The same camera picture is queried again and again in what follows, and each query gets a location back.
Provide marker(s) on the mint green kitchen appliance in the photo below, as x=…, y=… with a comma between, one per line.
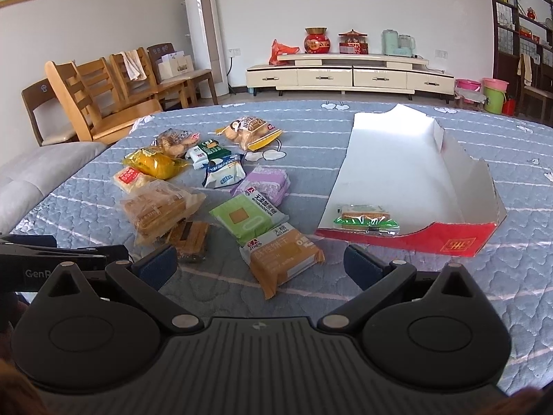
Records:
x=397, y=44

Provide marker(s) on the pink basin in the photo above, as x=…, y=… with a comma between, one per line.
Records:
x=468, y=85

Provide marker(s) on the dark wooden display shelf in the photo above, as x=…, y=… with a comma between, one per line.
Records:
x=523, y=27

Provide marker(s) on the grey sofa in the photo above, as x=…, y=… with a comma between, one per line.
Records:
x=30, y=177

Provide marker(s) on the red plastic bag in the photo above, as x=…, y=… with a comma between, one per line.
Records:
x=278, y=49

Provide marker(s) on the dark padded chair left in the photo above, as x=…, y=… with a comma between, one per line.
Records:
x=45, y=115

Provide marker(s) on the blue quilted table cover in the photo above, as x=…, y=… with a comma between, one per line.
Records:
x=514, y=269

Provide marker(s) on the white paper gift bag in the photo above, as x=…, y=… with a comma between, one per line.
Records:
x=174, y=64

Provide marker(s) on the purple snack pack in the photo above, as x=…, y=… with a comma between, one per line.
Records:
x=272, y=183

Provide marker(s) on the blue white snack pack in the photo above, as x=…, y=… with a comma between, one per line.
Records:
x=223, y=172

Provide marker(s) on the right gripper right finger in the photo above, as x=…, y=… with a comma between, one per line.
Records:
x=380, y=283

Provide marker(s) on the red white cardboard box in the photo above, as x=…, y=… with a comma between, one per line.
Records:
x=402, y=160

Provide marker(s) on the yellow snack pack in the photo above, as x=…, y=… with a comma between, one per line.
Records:
x=154, y=162

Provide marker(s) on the red pavilion gift box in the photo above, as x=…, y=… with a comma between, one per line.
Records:
x=353, y=42

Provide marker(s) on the yellow bag small buns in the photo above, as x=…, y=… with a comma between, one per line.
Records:
x=250, y=133

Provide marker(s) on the white standing air conditioner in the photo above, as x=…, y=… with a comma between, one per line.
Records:
x=206, y=41

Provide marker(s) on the green biscuit pack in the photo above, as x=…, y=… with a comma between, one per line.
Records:
x=367, y=219

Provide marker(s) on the clear bag round cookies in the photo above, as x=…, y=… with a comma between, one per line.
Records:
x=176, y=142

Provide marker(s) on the green white snack pack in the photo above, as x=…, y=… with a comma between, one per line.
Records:
x=203, y=153

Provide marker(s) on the light wooden chair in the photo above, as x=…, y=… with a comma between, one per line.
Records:
x=92, y=102
x=104, y=90

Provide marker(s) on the red round jar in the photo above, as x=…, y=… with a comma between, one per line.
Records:
x=316, y=41

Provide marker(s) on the white towel on chair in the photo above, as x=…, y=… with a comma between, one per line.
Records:
x=133, y=66

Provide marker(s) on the red label sachima pack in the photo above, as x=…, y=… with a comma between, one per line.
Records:
x=130, y=179

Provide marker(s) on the small wooden stool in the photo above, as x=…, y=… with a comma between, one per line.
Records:
x=469, y=100

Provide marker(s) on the dark chair with bag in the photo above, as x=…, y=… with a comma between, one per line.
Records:
x=187, y=82

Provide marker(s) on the cream TV cabinet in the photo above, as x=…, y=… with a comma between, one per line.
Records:
x=369, y=73

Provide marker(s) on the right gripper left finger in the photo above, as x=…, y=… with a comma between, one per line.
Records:
x=138, y=284

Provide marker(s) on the green bucket pink lid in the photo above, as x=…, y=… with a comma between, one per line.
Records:
x=495, y=93

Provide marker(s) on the small red bucket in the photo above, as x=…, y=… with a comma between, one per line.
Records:
x=509, y=107

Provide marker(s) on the near light wooden chair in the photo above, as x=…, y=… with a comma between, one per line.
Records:
x=92, y=102

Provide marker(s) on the dark brown cake pack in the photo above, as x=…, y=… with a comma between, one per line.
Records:
x=189, y=238

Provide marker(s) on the orange cracker pack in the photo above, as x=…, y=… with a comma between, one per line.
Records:
x=278, y=255

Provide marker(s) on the clear bag brown pastries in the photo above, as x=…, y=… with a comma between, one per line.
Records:
x=157, y=207

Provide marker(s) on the chair by shelf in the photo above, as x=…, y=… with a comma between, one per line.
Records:
x=528, y=90

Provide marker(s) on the light green cracker pack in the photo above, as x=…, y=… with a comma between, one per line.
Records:
x=248, y=215

